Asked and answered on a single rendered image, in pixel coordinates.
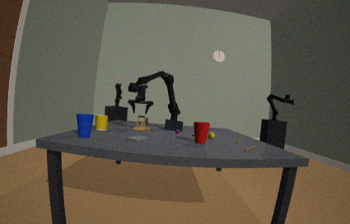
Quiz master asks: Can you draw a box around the yellow mug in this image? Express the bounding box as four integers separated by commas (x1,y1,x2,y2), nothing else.
96,115,108,131

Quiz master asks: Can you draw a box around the red plastic cup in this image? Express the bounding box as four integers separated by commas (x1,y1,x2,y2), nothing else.
194,122,210,144

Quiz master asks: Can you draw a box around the blue plastic cup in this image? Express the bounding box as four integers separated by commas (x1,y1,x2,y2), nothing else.
77,114,94,138

